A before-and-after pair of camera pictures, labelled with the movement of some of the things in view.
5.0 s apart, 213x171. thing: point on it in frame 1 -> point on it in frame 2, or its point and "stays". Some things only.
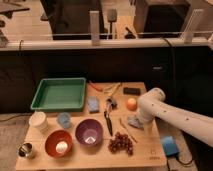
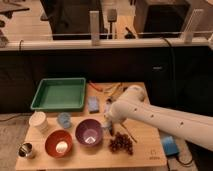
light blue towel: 136,121 -> 104,123
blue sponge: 93,105 stays
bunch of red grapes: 120,142 stays
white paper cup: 38,121 stays
